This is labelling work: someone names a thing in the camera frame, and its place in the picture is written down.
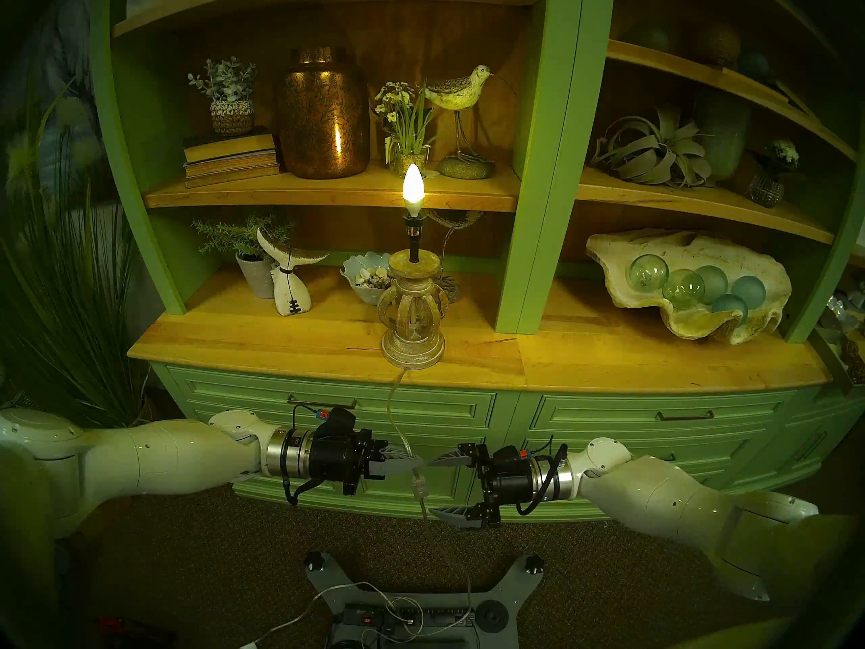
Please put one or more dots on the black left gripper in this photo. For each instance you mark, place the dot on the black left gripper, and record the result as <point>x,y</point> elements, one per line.
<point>341,451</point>

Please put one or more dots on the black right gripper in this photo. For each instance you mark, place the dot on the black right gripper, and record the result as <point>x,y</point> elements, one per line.
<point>510,478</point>

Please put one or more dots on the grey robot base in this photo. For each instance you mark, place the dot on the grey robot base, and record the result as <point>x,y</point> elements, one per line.
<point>500,597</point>

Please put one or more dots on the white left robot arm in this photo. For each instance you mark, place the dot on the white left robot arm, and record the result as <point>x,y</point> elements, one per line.
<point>149,455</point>

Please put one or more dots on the green cabinet with wooden shelves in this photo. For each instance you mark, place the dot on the green cabinet with wooden shelves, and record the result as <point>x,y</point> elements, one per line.
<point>338,343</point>

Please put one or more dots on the carved wooden table lamp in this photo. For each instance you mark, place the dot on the carved wooden table lamp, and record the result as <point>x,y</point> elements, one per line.
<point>412,303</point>

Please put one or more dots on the black power strip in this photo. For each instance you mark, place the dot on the black power strip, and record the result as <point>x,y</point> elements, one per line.
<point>368,618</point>

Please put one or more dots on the bowl of shells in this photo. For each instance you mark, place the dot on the bowl of shells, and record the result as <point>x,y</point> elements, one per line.
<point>358,269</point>

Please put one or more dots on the white whale tail figurine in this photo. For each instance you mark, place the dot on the white whale tail figurine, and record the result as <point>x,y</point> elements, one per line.
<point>290,293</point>

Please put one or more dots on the green plant in grey pot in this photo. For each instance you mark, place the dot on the green plant in grey pot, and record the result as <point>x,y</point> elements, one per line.
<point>255,272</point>

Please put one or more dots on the candle shaped light bulb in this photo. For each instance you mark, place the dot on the candle shaped light bulb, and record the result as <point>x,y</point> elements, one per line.
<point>413,188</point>

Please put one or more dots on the giant clam shell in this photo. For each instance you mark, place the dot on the giant clam shell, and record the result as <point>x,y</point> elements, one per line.
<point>689,328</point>

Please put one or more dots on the clear green glass ball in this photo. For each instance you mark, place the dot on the clear green glass ball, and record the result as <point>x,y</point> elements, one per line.
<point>647,272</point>

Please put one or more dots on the yellow green glass ball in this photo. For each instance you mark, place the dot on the yellow green glass ball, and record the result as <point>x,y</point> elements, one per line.
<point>682,291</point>

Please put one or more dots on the old hardcover book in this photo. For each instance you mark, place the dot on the old hardcover book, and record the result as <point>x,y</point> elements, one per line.
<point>233,177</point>
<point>233,164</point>
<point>230,147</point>

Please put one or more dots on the small blue glass ball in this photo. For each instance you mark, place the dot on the small blue glass ball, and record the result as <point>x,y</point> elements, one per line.
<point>730,307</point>

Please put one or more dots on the teal glass ball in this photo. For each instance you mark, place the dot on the teal glass ball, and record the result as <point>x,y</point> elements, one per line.
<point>715,281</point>

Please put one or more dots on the flowers in glass vase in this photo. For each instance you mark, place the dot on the flowers in glass vase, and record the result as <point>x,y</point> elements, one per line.
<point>407,124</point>

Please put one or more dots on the large blue glass ball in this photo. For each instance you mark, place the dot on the large blue glass ball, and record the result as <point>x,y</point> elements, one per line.
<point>750,291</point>

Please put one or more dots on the hammered copper vase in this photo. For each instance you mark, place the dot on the hammered copper vase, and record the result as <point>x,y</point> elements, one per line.
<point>323,113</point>

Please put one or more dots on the tall ornamental grass plant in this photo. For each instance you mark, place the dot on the tall ornamental grass plant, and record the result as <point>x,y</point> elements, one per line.
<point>74,303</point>

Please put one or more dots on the shorebird figurine on stone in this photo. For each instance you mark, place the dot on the shorebird figurine on stone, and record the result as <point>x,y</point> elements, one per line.
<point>459,91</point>

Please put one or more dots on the plant in woven basket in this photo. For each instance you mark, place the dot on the plant in woven basket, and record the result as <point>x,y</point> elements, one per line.
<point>231,110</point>

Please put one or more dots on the grey air plant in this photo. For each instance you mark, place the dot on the grey air plant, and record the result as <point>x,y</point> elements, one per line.
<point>652,153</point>

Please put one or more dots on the small plant in glass pot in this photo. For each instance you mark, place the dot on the small plant in glass pot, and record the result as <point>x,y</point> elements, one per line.
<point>770,178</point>

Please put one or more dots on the pale green ceramic vase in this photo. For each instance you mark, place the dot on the pale green ceramic vase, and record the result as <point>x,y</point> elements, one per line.
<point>724,134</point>

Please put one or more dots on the dark green decor ball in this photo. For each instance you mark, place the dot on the dark green decor ball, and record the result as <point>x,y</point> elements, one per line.
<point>649,39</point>

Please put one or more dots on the brown woven decor ball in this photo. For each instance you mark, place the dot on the brown woven decor ball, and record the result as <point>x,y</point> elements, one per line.
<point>718,46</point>

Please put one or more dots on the teal decor ball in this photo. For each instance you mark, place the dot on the teal decor ball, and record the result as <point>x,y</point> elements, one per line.
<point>752,65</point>

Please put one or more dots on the blue wall painting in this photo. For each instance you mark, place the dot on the blue wall painting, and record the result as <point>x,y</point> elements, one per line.
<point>64,80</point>

